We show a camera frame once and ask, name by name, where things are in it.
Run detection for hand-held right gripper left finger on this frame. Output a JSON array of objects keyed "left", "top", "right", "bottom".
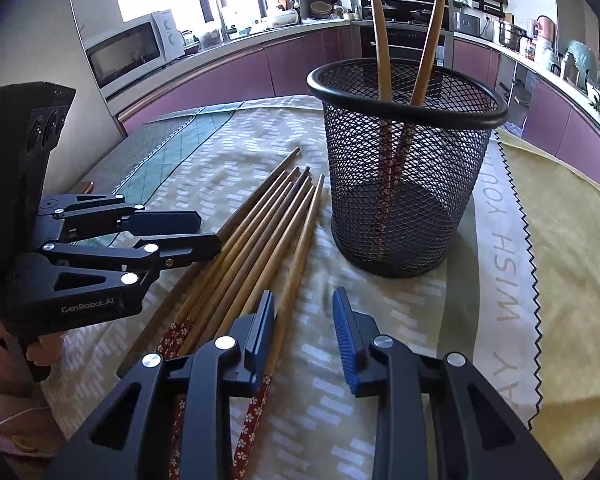
[{"left": 45, "top": 289, "right": 276, "bottom": 480}]

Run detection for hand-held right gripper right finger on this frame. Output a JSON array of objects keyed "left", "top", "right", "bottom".
[{"left": 331, "top": 287, "right": 563, "bottom": 480}]

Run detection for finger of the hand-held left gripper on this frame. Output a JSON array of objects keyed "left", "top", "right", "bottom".
[
  {"left": 39, "top": 232, "right": 222, "bottom": 293},
  {"left": 37, "top": 192, "right": 202, "bottom": 241}
]

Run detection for bundle of wooden chopsticks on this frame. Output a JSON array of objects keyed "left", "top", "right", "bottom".
[{"left": 116, "top": 147, "right": 327, "bottom": 480}]

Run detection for black mesh utensil holder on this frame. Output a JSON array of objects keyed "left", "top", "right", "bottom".
[{"left": 306, "top": 57, "right": 510, "bottom": 279}]

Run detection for wooden chopstick floral handle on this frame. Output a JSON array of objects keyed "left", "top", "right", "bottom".
[
  {"left": 375, "top": 0, "right": 451, "bottom": 256},
  {"left": 364, "top": 0, "right": 397, "bottom": 253}
]

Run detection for person's left hand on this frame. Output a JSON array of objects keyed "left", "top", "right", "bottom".
[{"left": 0, "top": 311, "right": 66, "bottom": 389}]

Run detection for yellow patterned tablecloth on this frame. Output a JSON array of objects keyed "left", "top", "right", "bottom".
[{"left": 45, "top": 95, "right": 546, "bottom": 480}]

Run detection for green quilted cloth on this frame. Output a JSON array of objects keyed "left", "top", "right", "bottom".
[{"left": 80, "top": 107, "right": 246, "bottom": 221}]

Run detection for white microwave oven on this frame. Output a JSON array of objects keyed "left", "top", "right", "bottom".
[{"left": 84, "top": 10, "right": 187, "bottom": 92}]

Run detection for metal kitchen faucet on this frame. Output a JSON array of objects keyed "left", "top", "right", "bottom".
[{"left": 214, "top": 0, "right": 237, "bottom": 43}]

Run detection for purple kitchen cabinets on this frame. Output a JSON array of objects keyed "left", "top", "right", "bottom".
[{"left": 117, "top": 22, "right": 600, "bottom": 171}]

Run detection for plain olive cloth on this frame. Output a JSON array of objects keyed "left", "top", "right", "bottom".
[{"left": 495, "top": 127, "right": 600, "bottom": 480}]

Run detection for black built-in oven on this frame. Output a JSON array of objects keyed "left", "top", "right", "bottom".
[{"left": 358, "top": 0, "right": 456, "bottom": 61}]

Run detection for black wok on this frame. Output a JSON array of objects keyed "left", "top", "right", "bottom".
[{"left": 362, "top": 2, "right": 398, "bottom": 20}]

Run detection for stainless steel pot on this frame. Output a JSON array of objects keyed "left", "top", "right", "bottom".
[{"left": 497, "top": 20, "right": 527, "bottom": 51}]

